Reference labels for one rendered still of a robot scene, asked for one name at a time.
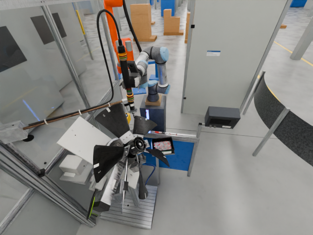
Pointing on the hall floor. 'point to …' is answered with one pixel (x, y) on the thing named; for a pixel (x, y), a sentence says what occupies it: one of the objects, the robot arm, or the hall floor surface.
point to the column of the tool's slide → (44, 184)
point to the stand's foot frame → (133, 210)
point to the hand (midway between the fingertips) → (127, 84)
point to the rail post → (192, 159)
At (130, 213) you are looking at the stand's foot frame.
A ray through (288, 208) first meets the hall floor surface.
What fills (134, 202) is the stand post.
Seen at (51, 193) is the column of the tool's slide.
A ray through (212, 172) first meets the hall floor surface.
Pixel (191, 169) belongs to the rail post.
